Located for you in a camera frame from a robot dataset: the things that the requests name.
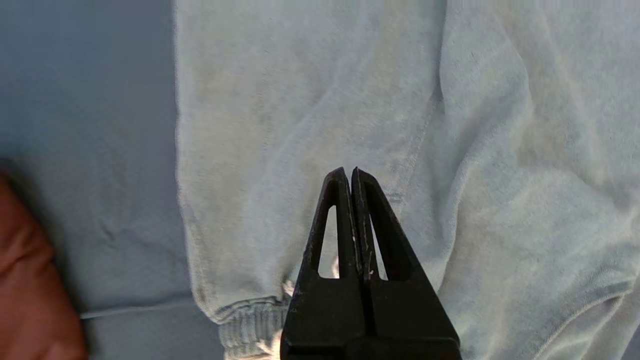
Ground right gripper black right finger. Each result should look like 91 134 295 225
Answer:
351 167 462 360

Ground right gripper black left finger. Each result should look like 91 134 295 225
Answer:
280 167 365 360

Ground light blue denim shorts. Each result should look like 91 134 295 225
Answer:
173 0 640 360

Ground brown shorts with white print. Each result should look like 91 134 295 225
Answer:
0 170 90 360

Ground bed with blue sheet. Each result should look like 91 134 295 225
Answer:
0 0 226 360

